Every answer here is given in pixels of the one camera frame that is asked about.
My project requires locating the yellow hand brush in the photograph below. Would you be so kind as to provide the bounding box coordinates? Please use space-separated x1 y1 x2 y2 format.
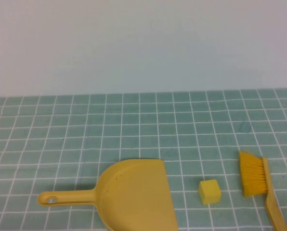
238 149 287 231

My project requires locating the green checked tablecloth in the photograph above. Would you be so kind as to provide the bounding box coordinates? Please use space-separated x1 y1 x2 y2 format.
0 88 287 231

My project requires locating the yellow plastic dustpan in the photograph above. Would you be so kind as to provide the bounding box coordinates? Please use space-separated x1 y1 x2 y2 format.
37 158 180 231

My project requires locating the small yellow foam cube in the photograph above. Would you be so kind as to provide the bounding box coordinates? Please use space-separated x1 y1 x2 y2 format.
198 179 222 205

